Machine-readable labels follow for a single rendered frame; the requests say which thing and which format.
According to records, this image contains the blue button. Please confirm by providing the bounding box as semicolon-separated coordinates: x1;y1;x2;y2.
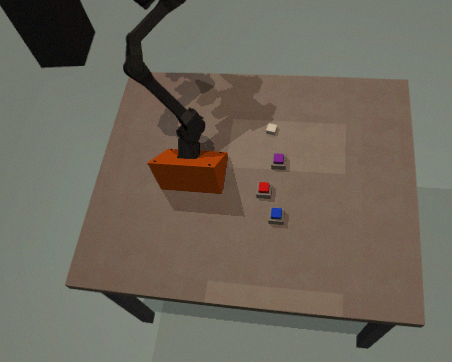
268;207;285;225

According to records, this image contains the purple button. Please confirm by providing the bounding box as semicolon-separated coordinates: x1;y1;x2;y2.
271;153;286;170

